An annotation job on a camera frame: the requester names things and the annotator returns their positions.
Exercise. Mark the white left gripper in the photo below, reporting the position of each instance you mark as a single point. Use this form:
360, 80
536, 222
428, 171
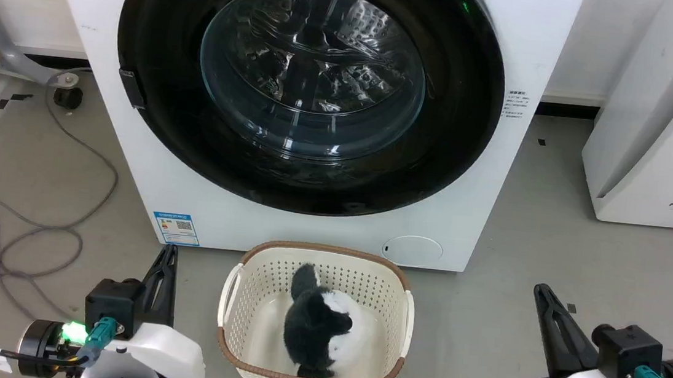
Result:
166, 352

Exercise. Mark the white front-load washing machine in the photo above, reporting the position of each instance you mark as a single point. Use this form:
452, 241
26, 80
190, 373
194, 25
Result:
129, 163

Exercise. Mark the black round glass washer door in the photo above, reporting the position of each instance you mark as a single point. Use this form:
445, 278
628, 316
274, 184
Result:
162, 42

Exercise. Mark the blue energy label sticker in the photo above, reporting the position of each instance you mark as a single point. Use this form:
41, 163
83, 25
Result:
176, 228

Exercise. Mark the cream laundry basket brown rim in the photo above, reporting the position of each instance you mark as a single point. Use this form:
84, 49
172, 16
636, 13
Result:
251, 304

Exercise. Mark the black and white plush toy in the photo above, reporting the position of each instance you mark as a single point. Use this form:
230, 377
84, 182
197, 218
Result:
310, 328

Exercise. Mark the black caster wheel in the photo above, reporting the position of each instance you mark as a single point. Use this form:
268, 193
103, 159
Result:
68, 98

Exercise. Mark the grey metal stand leg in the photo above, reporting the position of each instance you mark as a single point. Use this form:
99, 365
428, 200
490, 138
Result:
12, 59

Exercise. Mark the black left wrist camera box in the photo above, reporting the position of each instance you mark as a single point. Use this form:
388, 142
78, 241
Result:
112, 303

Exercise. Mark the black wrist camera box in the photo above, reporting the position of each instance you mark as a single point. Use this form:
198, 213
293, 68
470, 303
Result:
629, 356
112, 303

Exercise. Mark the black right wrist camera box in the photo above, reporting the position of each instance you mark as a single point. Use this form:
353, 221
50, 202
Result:
629, 356

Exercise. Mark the teal left camera connector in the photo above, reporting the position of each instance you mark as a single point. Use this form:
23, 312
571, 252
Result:
96, 339

